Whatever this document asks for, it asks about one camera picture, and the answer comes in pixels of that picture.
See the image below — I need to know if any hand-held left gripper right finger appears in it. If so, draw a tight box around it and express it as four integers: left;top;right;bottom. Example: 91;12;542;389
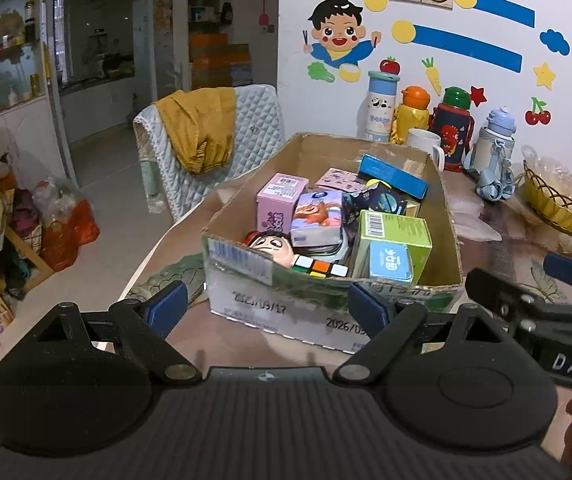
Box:
333;281;511;386

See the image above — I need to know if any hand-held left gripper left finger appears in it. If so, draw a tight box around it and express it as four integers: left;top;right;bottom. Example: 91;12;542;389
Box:
31;280;204;388

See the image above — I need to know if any colourful puzzle cube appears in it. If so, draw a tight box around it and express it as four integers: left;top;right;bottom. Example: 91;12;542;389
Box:
292;255;349;278

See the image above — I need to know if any green white carton box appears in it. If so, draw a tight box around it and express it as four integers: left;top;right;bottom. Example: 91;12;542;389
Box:
351;209;432;286

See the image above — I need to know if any cardboard box with green print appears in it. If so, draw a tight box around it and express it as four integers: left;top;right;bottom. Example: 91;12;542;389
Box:
126;131;466;356

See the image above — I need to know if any cartoon print tissue pack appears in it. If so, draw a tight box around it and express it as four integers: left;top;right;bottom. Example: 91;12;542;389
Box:
290;191;349;261

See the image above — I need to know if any dark space print polyhedron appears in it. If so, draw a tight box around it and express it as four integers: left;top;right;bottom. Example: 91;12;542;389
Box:
343;180;409;226

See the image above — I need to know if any cartoon doll with black hair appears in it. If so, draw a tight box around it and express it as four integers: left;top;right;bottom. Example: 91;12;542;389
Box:
242;230;297;266

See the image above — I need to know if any lavender white carton box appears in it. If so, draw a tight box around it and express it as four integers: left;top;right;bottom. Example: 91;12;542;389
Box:
316;167;367;193

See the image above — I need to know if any pink carton box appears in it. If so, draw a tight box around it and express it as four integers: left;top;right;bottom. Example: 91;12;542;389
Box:
257;172;309;236

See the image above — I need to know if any yellow wicker basket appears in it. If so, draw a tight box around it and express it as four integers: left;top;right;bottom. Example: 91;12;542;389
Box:
522;159;572;236

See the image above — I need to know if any clear plastic bag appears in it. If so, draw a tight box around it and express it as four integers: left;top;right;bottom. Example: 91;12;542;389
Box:
520;145;572;206

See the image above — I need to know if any clear bag with orange contents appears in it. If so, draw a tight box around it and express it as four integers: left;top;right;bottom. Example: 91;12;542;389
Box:
33;177;101;273

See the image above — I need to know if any white mug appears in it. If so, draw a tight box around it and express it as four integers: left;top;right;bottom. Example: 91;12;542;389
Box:
406;127;446;173

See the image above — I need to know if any yellow cloth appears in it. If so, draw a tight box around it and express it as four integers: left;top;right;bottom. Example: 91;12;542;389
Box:
153;87;238;176

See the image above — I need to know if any navy dinosaur bottle green lid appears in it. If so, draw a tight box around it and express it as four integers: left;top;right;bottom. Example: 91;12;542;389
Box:
430;86;476;173

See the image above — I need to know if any yellow bottle with orange lid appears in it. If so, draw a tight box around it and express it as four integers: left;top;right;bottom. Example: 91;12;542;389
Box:
390;85;431;146

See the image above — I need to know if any panda print white bottle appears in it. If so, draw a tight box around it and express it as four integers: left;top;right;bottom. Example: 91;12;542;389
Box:
363;71;401;143

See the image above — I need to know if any quilted grey chair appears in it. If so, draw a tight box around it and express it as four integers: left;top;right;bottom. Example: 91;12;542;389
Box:
132;84;285;223

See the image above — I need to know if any stack of orange boxes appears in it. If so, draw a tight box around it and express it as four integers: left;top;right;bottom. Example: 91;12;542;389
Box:
188;32;251;88

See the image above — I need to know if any white shelf cabinet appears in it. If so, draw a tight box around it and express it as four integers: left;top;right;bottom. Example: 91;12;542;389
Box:
0;0;74;181

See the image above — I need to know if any light blue strap bottle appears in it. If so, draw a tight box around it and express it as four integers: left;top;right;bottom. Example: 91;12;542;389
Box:
466;106;519;203

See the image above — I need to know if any red cherries wall sticker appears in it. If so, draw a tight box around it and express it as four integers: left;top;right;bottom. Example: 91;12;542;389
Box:
524;97;551;126

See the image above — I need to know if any small yellow star wall sticker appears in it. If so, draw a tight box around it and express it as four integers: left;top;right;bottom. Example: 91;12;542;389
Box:
533;62;557;88

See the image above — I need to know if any blue cloud wall sticker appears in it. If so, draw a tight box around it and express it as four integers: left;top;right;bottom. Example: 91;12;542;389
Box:
539;28;571;56

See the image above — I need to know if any yellow carrot wall sticker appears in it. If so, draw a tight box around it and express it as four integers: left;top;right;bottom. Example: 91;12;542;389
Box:
422;57;442;96

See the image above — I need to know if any green lettuce wall sticker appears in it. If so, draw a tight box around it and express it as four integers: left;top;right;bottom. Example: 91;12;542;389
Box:
307;61;337;84

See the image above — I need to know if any blue stripe wall sticker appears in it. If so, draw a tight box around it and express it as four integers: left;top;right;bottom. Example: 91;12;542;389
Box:
474;0;536;28
415;24;523;73

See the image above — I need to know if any cartoon boy wall sticker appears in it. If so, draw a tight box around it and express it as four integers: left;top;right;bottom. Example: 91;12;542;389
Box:
302;0;383;68

